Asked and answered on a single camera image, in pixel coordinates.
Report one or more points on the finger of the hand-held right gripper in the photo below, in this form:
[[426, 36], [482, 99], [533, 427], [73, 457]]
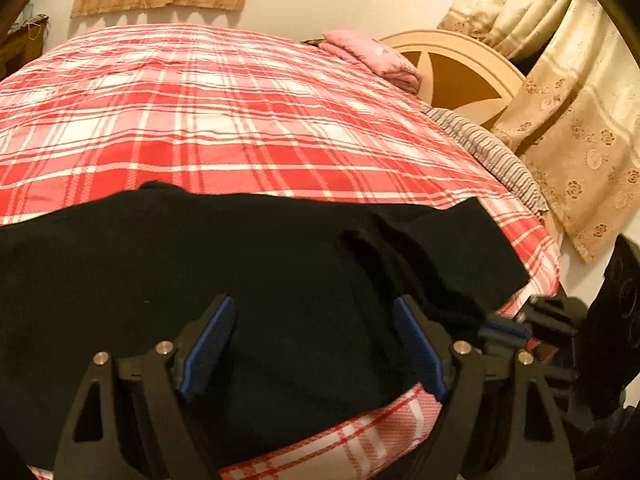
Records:
[[550, 315], [502, 332]]

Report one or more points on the brown wooden desk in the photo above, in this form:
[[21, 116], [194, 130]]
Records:
[[20, 45]]

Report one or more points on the large beige floral curtain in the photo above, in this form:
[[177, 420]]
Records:
[[575, 135]]

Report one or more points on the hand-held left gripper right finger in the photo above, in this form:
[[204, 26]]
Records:
[[420, 350]]

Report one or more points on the cream wooden headboard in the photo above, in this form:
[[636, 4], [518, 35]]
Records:
[[450, 40]]

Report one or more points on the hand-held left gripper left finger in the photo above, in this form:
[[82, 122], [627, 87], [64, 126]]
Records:
[[207, 350]]

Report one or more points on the red plaid bed sheet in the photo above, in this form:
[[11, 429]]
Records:
[[225, 110]]

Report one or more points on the pink folded blanket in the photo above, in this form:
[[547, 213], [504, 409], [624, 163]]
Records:
[[370, 52]]

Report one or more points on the black pants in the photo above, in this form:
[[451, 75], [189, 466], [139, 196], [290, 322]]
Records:
[[300, 285]]

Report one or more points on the striped pillow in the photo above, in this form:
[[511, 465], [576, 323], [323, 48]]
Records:
[[490, 155]]

